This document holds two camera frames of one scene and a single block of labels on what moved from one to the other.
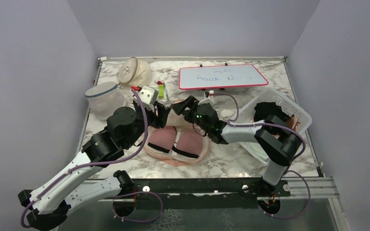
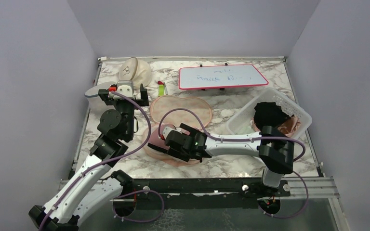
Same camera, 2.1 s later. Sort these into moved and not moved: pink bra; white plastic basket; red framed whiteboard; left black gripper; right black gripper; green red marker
Moved: left black gripper; right black gripper
Not moved: white plastic basket; red framed whiteboard; pink bra; green red marker
